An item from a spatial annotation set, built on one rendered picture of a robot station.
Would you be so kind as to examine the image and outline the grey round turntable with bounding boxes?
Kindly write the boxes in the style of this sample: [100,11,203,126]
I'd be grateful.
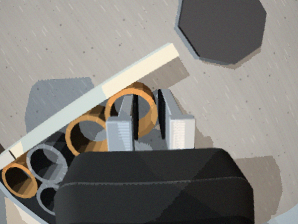
[0,0,298,224]

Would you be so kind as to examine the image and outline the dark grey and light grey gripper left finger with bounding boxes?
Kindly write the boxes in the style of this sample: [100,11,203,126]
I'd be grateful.
[106,94,139,151]

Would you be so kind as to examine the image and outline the bronze bushing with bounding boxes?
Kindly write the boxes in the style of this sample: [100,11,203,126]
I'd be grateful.
[2,150,42,198]
[65,105,108,156]
[105,81,158,138]

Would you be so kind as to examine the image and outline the grey metal sleeve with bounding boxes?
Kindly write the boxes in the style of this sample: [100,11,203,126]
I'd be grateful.
[26,131,75,184]
[37,181,62,215]

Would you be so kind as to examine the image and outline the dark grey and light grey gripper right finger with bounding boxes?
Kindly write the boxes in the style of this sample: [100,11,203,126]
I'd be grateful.
[158,89,196,150]

